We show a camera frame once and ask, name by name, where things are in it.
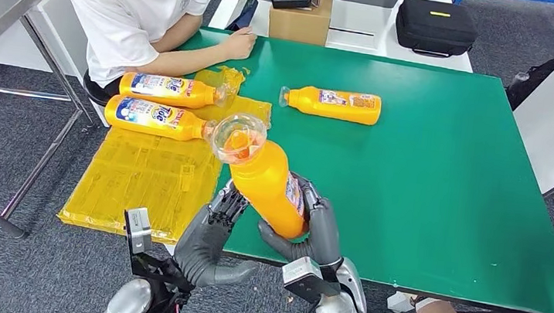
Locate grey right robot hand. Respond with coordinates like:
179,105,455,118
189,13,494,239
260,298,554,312
254,169,350,269

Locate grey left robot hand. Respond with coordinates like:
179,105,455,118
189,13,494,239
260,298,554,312
169,173,267,294

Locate orange detergent bottle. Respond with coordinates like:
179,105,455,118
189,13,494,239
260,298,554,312
117,70,229,113
277,82,384,128
101,94,219,145
200,111,319,242

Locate yellow tape patch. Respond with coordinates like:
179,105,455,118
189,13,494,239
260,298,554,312
55,50,277,254

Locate green topped table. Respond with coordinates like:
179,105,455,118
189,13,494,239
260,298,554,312
155,23,554,313

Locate black stool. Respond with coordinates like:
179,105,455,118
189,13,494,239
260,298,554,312
80,70,117,108

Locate white table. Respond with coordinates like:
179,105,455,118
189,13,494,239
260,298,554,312
206,0,481,73

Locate brown cardboard box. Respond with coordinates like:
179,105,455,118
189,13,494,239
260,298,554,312
267,0,335,48

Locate black case yellow label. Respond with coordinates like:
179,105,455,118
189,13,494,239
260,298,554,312
393,0,481,62

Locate dark blue panel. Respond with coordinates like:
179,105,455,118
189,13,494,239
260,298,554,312
225,0,263,35

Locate black bag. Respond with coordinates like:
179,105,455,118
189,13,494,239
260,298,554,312
503,50,554,114

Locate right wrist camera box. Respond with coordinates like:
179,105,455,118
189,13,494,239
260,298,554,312
278,252,345,308

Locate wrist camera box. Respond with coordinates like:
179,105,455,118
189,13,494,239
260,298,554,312
119,205,157,267
278,252,345,308

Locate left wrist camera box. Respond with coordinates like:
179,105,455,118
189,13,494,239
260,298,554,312
119,205,157,267

